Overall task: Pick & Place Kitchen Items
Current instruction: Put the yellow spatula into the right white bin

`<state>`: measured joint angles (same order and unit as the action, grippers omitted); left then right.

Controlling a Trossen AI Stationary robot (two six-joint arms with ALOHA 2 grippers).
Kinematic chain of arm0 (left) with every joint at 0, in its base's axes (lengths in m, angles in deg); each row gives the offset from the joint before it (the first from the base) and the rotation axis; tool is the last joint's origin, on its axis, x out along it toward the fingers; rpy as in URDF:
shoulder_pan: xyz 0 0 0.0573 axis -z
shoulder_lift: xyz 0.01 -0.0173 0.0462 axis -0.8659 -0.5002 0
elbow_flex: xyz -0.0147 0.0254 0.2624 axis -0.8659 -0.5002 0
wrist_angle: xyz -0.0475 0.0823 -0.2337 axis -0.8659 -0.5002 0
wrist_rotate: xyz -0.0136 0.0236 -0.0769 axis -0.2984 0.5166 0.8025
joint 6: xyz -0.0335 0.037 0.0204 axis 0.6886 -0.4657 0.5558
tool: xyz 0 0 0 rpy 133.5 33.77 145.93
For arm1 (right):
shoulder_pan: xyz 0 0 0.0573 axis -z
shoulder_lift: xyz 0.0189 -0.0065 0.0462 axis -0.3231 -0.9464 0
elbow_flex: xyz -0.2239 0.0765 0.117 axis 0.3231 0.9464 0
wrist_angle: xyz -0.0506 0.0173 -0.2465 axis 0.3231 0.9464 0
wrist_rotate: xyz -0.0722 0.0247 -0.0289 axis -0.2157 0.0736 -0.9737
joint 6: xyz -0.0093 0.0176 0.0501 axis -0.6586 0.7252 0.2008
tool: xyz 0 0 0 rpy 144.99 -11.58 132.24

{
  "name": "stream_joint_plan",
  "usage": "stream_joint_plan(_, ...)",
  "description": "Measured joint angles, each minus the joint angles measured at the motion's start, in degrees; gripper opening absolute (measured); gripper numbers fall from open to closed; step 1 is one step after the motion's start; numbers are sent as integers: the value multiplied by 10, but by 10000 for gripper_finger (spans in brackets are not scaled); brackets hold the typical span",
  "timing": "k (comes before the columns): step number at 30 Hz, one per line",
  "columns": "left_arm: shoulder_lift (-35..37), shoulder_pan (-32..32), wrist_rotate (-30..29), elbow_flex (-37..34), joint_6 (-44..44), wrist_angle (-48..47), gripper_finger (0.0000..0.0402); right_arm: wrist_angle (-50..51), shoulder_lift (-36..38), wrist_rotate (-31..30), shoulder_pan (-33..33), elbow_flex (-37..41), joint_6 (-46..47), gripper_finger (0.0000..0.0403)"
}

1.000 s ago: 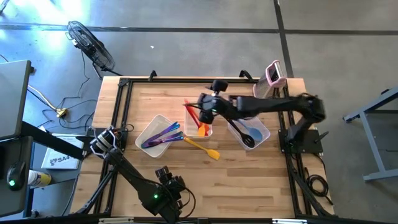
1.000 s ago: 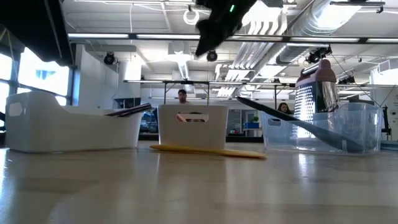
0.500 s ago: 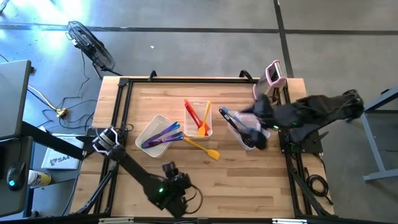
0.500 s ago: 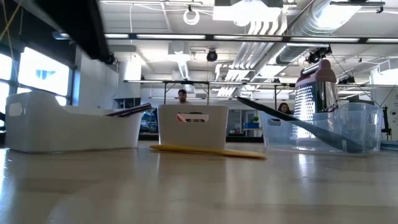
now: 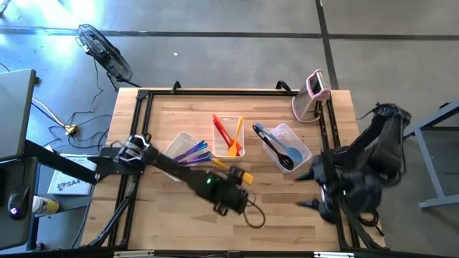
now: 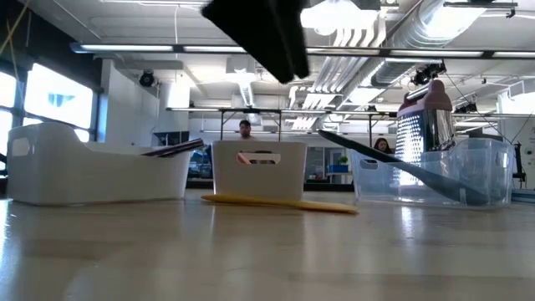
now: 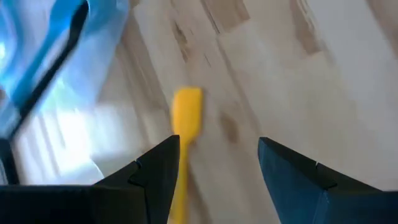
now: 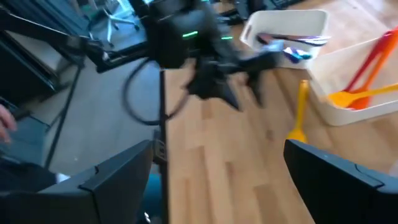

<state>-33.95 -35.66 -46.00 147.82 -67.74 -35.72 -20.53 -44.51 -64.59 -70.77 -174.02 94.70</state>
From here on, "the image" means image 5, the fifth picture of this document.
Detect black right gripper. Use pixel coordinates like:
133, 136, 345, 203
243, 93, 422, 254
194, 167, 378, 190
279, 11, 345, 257
293, 157, 346, 224

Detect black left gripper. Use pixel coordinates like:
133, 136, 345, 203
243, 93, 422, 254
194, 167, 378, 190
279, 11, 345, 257
214, 166, 250, 216

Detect yellow silicone spatula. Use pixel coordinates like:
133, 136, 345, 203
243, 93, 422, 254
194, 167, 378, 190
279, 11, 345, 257
227, 115, 245, 158
211, 158, 255, 186

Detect black slotted spoon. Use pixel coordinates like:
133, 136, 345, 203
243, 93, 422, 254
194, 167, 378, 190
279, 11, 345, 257
252, 124, 295, 172

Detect orange silicone spatula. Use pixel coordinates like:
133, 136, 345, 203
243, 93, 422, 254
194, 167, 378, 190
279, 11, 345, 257
214, 120, 243, 156

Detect blue plastic spoon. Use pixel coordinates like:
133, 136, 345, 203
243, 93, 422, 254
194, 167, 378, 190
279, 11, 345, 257
255, 122, 304, 164

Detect red silicone spatula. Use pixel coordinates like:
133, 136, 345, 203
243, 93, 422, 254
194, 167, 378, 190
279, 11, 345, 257
212, 114, 234, 148

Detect white plastic storage bin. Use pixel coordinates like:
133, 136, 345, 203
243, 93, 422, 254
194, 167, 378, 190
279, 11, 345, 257
161, 131, 212, 182
211, 115, 247, 161

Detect clear plastic storage bin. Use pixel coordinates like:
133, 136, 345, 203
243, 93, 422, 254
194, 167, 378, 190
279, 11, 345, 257
260, 123, 313, 175

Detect pink metal box grater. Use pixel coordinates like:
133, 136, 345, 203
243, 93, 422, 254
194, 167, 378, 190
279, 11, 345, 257
290, 68, 331, 124

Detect grey metal stand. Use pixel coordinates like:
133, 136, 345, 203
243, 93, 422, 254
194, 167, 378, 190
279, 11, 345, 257
403, 100, 459, 211

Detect white printed box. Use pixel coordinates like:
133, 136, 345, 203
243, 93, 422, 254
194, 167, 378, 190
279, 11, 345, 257
47, 153, 97, 196

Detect black support beam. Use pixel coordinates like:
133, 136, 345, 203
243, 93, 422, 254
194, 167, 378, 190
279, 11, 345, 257
23, 138, 108, 184

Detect black floor fan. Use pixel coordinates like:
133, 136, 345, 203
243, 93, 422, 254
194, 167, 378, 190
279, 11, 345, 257
76, 23, 143, 89

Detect yellow white spray can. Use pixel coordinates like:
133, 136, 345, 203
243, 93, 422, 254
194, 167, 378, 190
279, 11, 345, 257
31, 195, 60, 216

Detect black computer mouse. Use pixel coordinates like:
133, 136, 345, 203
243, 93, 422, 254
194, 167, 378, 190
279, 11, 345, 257
7, 184, 32, 221

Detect grey monitor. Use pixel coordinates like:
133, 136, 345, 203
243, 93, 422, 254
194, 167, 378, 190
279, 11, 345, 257
0, 69, 39, 162

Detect black side desk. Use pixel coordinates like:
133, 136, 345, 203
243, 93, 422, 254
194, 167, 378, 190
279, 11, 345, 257
0, 157, 39, 252

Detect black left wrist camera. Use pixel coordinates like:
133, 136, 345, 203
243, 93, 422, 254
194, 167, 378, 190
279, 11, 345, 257
213, 201, 230, 217

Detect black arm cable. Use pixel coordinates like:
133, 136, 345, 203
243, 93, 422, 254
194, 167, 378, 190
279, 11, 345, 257
242, 195, 267, 229
358, 209, 384, 237

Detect black metal table frame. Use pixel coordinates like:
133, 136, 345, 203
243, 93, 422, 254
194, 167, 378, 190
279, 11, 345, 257
85, 80, 359, 252

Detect black floor cable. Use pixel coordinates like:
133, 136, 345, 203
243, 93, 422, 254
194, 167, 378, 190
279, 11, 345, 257
46, 59, 112, 150

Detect white floor cable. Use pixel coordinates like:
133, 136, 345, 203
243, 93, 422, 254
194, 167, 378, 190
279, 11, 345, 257
31, 98, 69, 130

